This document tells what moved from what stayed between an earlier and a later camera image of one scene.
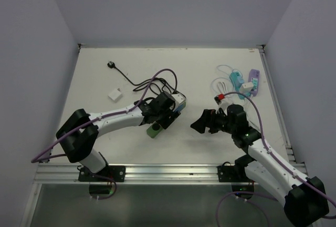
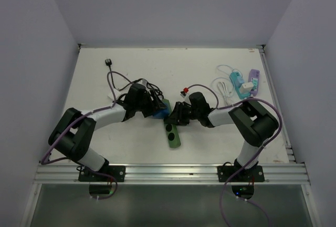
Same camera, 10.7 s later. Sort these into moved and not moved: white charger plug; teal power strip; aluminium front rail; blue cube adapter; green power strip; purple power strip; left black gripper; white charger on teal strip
Moved: left black gripper; blue cube adapter; green power strip
Not moved: white charger plug; aluminium front rail; white charger on teal strip; teal power strip; purple power strip
